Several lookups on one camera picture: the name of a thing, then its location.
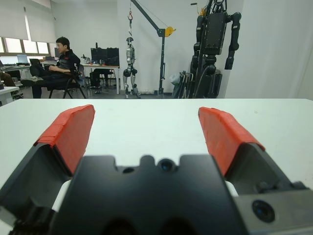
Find black humanoid robot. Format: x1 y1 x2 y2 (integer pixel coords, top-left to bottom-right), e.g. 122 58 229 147
190 0 243 98

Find black computer monitor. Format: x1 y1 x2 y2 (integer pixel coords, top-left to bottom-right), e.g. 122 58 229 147
90 48 108 65
106 47 120 66

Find black laptop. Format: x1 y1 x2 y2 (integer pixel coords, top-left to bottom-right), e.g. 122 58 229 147
28 58 44 71

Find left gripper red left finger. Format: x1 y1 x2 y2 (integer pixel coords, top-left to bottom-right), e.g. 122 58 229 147
0 104 96 221

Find white office desk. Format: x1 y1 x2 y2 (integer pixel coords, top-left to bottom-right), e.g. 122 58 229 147
79 63 121 95

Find white plastic bag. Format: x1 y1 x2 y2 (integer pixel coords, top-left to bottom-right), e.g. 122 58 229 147
169 72 181 86

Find folded black chairs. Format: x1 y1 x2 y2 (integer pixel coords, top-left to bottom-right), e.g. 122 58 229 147
172 70 195 98

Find silver hanging humanoid robot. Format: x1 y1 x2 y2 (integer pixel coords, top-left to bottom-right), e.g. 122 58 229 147
123 36 142 99

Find seated person in black jacket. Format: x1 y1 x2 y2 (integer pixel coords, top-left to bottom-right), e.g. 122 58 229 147
21 36 81 99

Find black folding chair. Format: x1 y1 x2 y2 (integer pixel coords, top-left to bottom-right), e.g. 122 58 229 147
48 64 88 99

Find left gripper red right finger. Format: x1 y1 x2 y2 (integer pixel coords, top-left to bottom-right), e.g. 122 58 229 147
197 106 309 196

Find small white side table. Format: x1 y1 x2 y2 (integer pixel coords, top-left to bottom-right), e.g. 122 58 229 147
0 85 20 106

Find white roller blind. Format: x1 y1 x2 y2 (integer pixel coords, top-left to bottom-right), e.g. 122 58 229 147
0 0 57 44

